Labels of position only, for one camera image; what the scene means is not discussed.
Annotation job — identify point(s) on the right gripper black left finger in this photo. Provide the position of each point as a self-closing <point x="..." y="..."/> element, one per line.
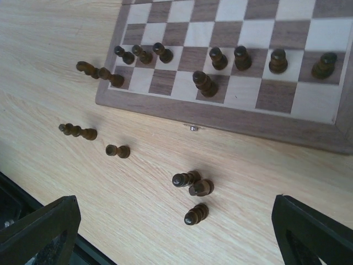
<point x="47" y="235"/>

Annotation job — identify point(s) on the dark piece pair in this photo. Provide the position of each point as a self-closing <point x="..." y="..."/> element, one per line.
<point x="186" y="179"/>
<point x="219" y="60"/>

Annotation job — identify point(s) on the dark knight piece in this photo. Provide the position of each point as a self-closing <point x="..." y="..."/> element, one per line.
<point x="201" y="188"/>

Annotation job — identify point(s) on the wooden chess board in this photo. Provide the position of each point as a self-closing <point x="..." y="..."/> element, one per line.
<point x="291" y="107"/>

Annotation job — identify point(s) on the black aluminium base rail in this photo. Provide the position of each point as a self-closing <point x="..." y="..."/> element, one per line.
<point x="17" y="203"/>

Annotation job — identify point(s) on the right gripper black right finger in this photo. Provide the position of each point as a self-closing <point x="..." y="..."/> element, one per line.
<point x="306" y="236"/>

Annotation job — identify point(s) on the dark piece low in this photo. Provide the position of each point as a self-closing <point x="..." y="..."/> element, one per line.
<point x="144" y="56"/>
<point x="197" y="214"/>

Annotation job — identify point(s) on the dark piece lowest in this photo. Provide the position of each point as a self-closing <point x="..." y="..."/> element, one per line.
<point x="165" y="55"/>

